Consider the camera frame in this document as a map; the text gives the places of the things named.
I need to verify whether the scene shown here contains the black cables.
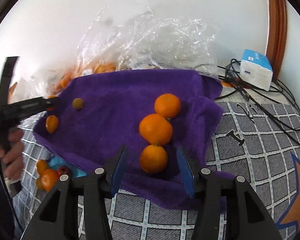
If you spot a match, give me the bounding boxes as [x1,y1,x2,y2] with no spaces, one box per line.
[217,58,300,152]

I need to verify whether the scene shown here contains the purple towel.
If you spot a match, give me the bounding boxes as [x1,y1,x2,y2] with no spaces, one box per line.
[33,69,223,210]

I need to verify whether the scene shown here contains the small red fruit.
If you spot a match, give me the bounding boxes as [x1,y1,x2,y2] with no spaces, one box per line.
[57,166,72,177]

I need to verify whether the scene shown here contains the clear crumpled plastic bag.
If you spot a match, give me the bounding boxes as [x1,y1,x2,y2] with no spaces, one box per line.
[15,9,218,99]

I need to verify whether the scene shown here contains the small green-yellow kumquat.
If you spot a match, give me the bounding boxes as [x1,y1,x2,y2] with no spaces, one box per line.
[36,177,45,190]

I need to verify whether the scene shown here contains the person's left hand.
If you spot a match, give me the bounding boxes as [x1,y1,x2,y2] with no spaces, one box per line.
[0,127,24,180]

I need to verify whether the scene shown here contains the small orange left edge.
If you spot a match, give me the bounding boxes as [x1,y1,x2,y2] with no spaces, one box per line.
[45,115,59,133]

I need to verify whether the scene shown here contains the large orange mandarin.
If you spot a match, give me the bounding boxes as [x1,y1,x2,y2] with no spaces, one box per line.
[139,114,173,146]

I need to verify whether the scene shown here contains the brown wooden door frame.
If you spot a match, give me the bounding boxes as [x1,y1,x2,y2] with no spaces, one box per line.
[266,0,288,80]

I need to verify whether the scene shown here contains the green kumquat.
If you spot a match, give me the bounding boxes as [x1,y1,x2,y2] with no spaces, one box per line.
[72,98,84,111]

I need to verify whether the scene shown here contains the small orange centre pile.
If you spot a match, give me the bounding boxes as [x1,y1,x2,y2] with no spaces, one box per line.
[41,169,59,192]

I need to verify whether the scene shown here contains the black metal hook clip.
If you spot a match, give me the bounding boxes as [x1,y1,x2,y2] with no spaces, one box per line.
[227,102,262,154]

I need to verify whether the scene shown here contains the white blue box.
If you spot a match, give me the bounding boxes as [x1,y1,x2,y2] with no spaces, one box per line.
[240,49,273,91]

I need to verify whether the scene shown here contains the grey checked bed sheet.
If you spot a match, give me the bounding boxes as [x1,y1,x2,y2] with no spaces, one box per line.
[12,92,300,240]

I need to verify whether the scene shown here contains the big orange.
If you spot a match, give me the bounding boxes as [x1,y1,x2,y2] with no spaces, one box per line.
[154,94,181,118]

